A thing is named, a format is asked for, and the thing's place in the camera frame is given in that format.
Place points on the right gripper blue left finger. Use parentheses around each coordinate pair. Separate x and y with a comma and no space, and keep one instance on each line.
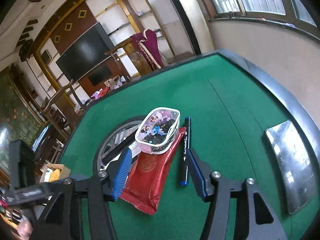
(117,172)

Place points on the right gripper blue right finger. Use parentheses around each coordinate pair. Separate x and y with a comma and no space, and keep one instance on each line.
(204,179)

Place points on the black marker blue cap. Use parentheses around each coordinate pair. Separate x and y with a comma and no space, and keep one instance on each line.
(185,143)

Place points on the red foil packet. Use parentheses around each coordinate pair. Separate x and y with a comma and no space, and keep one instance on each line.
(146,180)

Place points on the black long stick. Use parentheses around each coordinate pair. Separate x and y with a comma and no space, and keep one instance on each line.
(116,150)

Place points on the clear cartoon pencil pouch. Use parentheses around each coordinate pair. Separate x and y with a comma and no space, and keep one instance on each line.
(158,130)

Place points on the person's hand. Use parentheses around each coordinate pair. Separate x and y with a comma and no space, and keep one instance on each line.
(25,229)

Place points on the brown cardboard box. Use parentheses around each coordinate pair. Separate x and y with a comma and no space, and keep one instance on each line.
(54,172)

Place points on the round silver table centre console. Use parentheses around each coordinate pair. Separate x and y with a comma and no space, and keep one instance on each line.
(114,138)

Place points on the metal tray in table edge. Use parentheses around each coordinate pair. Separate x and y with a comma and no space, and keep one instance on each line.
(298,175)

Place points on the black television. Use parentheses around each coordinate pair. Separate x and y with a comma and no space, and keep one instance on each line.
(85,53)

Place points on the wooden chair with maroon cloth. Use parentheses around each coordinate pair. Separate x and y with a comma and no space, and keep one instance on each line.
(142,49)

